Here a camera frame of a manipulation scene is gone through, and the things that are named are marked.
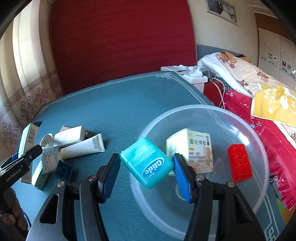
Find small white green box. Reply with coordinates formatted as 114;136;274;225
32;161;48;190

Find white round jar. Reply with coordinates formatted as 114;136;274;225
40;133;54;149

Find yellow ointment box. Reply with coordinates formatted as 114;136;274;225
166;128;213;174

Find patterned beige curtain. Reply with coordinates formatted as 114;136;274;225
1;1;63;157

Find clear plastic bowl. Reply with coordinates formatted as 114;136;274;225
131;105;269;240

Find crumpled white tissue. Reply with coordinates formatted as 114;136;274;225
177;65;203;78

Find person's left hand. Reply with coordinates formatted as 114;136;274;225
1;188;28;231

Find blue white medicine box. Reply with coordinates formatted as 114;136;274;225
18;123;39;184

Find yellow cartoon blanket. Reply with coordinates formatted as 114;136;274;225
250;85;295;126

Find white charging cable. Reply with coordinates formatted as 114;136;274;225
209;77;226;110

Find white printed sachet pack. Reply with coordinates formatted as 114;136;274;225
42;147;63;174

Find red upholstered headboard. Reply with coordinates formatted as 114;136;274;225
50;1;197;94

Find red toy brick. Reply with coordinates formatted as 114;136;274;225
227;144;253;183

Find white bedside table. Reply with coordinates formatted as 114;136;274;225
160;65;208;93

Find floral white quilt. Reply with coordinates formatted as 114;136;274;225
198;51;287;97

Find white wardrobe doors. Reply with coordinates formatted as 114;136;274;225
258;29;295;90

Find teal dental floss box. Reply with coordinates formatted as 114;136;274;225
120;138;174;189

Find white cream tube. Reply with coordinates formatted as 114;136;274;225
60;133;105;160

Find white rectangular bottle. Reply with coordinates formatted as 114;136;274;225
53;126;85;148

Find beige cosmetic tube silver cap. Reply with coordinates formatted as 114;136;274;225
60;126;91;138

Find teal woven table mat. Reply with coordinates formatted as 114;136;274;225
10;71;286;241

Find framed wall picture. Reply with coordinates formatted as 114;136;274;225
205;0;238;25

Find blue toy brick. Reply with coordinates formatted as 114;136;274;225
55;160;73;183

